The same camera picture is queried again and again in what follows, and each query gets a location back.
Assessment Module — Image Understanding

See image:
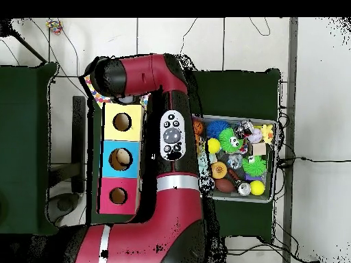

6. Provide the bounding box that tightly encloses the green covered side table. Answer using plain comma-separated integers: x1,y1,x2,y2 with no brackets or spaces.
0,62,58,236

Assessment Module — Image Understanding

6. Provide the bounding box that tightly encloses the shallow clear bin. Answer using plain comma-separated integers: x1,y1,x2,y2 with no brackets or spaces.
193,114,278,203

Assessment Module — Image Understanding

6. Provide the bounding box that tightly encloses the green spiky ball with eyes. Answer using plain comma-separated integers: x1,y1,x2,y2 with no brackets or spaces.
218,127,244,153

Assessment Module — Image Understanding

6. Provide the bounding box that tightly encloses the small brown football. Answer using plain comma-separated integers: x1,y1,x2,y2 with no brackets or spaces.
215,177,236,194

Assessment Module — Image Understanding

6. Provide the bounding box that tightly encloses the dark green table cloth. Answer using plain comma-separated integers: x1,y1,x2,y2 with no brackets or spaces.
87,56,282,242

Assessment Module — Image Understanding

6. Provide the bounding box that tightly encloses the blue spiky ball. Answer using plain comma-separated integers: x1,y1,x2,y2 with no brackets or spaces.
206,120,230,139

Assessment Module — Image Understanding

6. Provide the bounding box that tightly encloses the small colourful toy on floor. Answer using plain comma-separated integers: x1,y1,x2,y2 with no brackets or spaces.
45,18,64,35

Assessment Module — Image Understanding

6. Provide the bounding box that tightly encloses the wooden box with three holes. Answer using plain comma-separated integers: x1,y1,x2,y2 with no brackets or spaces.
97,101,147,216

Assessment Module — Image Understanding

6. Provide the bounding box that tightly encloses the yellow ball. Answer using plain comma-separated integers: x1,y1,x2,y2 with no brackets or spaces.
250,180,267,197
207,137,221,154

